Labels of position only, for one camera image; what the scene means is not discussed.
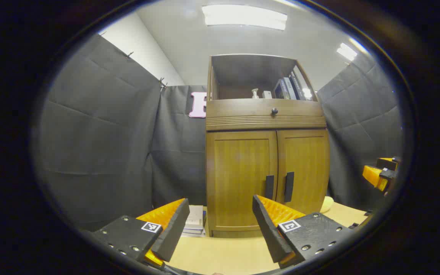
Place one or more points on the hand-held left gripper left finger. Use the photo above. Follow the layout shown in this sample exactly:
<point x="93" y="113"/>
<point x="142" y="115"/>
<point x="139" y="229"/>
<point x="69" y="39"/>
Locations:
<point x="174" y="225"/>

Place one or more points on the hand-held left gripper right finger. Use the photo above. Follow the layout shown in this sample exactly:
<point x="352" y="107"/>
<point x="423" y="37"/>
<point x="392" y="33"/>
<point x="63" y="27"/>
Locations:
<point x="267" y="225"/>

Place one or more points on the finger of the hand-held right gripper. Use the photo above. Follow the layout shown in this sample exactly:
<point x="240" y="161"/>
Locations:
<point x="388" y="164"/>
<point x="372" y="173"/>

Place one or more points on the wooden cabinet door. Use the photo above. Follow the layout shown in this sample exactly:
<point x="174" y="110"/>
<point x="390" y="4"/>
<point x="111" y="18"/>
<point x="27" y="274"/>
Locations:
<point x="308" y="164"/>
<point x="239" y="179"/>

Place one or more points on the wooden double-door shoe cabinet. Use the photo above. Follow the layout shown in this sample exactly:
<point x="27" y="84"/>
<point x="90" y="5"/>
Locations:
<point x="243" y="72"/>

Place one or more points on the thin white-edged book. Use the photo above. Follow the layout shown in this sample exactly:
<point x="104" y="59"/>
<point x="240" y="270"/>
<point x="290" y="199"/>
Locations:
<point x="194" y="235"/>
<point x="195" y="230"/>

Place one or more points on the white paperback book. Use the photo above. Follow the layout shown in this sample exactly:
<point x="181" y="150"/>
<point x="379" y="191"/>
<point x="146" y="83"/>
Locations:
<point x="195" y="217"/>

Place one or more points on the dark book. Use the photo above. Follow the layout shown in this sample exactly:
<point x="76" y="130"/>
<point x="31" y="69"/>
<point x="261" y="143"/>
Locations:
<point x="298" y="86"/>

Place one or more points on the wooden drawer with black knob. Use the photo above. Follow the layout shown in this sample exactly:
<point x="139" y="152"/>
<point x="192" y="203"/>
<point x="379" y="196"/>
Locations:
<point x="243" y="112"/>

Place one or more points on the grey book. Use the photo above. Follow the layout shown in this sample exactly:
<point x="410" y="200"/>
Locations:
<point x="290" y="88"/>

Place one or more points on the black backdrop cloth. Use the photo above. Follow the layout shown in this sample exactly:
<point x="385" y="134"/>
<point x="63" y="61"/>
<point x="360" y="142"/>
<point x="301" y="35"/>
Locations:
<point x="97" y="133"/>

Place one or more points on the small ceiling light panel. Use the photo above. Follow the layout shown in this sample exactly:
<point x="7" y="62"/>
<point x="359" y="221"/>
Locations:
<point x="346" y="51"/>

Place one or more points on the blue book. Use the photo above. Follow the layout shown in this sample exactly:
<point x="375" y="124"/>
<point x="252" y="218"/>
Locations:
<point x="280" y="91"/>

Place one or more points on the small white box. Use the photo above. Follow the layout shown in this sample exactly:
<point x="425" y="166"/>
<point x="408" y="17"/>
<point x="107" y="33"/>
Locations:
<point x="267" y="94"/>

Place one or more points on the large ceiling light panel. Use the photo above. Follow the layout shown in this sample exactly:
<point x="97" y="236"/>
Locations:
<point x="243" y="17"/>

